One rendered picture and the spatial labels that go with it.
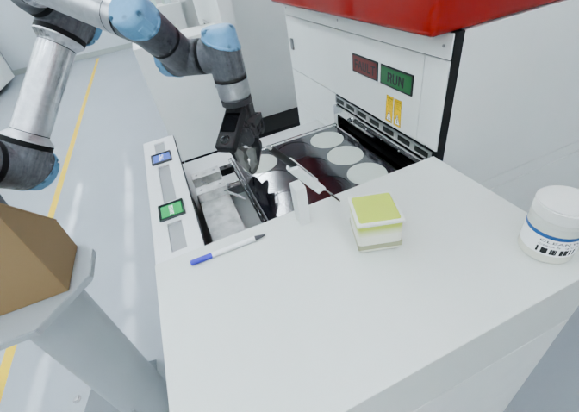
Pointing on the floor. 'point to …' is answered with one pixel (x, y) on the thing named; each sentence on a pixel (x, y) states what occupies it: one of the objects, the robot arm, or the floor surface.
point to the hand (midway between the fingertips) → (251, 171)
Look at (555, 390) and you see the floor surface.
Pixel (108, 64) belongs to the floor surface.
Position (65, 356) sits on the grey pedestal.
